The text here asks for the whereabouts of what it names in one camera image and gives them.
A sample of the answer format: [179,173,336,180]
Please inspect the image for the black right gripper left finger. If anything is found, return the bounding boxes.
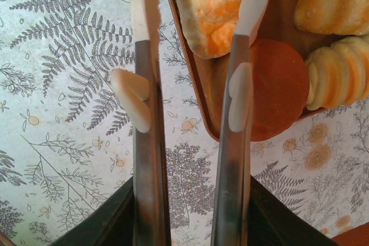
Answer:
[53,178,136,246]

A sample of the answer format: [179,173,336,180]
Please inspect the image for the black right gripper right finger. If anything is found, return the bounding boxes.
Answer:
[247,176,337,246]

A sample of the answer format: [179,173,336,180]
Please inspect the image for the white-tipped metal tongs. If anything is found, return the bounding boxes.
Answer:
[111,0,272,246]

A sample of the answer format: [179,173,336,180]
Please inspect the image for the orange-red fake bun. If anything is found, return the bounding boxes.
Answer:
[247,37,311,142]

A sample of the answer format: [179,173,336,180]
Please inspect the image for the ridged spiral fake bread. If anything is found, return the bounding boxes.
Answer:
[304,33,369,112]

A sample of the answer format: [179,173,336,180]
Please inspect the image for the brown rectangular tray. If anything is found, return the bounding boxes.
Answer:
[160,0,369,143]

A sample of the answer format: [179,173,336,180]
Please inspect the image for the large round fake bread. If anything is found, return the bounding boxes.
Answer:
[168,0,260,60]

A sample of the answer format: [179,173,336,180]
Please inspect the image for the striped golden fake croissant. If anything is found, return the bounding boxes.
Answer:
[293,0,369,37]

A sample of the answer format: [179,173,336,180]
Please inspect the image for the floral patterned tablecloth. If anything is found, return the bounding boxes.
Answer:
[0,0,369,246]

